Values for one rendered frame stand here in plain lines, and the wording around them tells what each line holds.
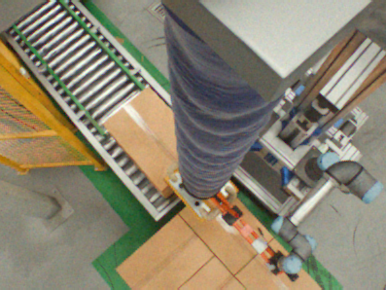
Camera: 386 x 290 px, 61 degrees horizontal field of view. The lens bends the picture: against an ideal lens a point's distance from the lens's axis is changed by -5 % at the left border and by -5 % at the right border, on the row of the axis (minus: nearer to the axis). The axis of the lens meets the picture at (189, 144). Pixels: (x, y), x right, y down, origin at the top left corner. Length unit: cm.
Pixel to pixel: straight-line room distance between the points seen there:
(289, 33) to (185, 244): 234
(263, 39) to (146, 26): 354
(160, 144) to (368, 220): 210
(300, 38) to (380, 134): 348
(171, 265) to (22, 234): 150
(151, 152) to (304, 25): 199
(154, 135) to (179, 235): 76
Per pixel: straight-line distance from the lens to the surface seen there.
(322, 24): 29
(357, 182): 163
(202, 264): 256
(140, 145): 225
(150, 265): 257
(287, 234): 163
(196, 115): 64
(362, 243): 346
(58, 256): 331
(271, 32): 27
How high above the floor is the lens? 309
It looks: 75 degrees down
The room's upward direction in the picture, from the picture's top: straight up
